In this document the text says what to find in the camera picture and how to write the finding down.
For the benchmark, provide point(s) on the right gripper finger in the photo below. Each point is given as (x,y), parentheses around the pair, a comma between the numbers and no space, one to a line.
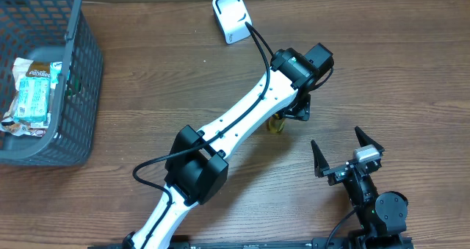
(365,140)
(320,163)

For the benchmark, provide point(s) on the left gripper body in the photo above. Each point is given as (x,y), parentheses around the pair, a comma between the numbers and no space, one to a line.
(298,109)

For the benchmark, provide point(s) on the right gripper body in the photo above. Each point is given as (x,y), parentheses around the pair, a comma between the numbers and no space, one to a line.
(337,174)

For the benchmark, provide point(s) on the yellow dish soap bottle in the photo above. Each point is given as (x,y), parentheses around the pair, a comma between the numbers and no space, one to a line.
(275,124)

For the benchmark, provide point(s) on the teal tissue pack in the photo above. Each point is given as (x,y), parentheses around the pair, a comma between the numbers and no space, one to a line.
(33,98)

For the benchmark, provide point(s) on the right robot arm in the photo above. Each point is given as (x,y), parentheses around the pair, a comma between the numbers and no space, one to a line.
(381,216)

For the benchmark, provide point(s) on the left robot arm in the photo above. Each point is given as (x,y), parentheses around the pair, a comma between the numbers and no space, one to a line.
(197,166)

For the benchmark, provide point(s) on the white barcode scanner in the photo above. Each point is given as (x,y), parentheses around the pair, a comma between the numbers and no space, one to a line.
(231,17)

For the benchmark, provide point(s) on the grey plastic shopping basket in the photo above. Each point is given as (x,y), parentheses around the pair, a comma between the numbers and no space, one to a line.
(52,31)

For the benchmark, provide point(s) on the brown white snack bag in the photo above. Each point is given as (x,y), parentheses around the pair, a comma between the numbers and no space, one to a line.
(30,68)

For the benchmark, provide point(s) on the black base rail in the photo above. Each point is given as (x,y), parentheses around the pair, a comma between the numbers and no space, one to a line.
(257,244)

